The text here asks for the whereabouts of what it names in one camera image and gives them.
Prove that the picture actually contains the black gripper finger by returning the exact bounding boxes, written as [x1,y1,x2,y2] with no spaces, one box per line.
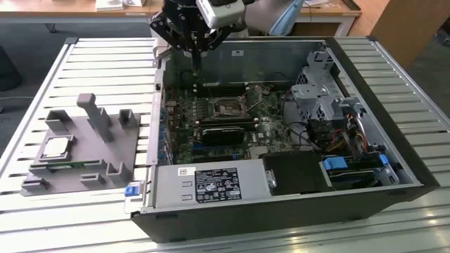
[197,23,237,77]
[148,12,198,77]

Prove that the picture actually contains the thin wire locking lever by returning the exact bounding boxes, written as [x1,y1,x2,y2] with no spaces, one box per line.
[200,75,214,102]

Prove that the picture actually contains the metal socket cover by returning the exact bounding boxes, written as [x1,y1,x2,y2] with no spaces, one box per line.
[240,84,269,111]

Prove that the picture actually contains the silver CPU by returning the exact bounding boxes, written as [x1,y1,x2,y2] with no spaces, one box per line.
[41,137,73,158]

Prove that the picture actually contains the CPU socket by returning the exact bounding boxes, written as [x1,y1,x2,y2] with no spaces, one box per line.
[208,96,251,119]

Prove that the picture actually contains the black RAM slot bank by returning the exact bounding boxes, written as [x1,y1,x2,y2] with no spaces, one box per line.
[197,119,256,131]
[194,82,248,98]

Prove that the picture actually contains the white papers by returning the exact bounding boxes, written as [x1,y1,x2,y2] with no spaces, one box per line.
[301,0,343,8]

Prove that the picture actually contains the wooden desk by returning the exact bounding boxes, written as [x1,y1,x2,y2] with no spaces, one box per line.
[0,0,363,37]

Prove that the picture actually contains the metal drive cage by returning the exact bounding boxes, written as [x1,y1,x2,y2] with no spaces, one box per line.
[289,51,365,124]

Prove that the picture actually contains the graphics card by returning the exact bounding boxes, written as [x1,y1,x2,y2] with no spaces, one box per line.
[194,126,245,145]

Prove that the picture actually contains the green motherboard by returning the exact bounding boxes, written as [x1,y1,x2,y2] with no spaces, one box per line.
[160,84,292,166]

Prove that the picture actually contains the wooden cabinet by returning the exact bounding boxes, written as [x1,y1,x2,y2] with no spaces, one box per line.
[347,0,450,70]

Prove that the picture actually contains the grey parts rack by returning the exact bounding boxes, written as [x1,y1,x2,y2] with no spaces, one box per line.
[20,92,141,197]

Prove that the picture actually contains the black plastic shroud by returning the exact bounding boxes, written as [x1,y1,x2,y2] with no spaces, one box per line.
[261,152,333,196]

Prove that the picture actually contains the green RAM stick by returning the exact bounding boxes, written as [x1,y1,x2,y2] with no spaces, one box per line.
[46,161,101,169]

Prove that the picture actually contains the blue disk carrier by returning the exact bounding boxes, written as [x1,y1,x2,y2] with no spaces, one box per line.
[320,155,389,191]

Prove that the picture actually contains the silver power supply unit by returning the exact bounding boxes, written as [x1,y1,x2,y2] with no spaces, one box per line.
[141,159,273,213]

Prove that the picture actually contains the black PC case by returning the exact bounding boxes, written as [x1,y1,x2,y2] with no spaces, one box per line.
[129,36,440,244]

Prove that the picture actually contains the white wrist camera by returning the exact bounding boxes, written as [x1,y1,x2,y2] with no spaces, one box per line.
[194,0,245,28]

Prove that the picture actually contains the black cable bundle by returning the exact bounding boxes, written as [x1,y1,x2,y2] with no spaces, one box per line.
[285,118,335,153]

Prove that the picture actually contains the coloured wire bundle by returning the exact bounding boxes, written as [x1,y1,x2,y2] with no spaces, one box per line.
[329,112,372,160]

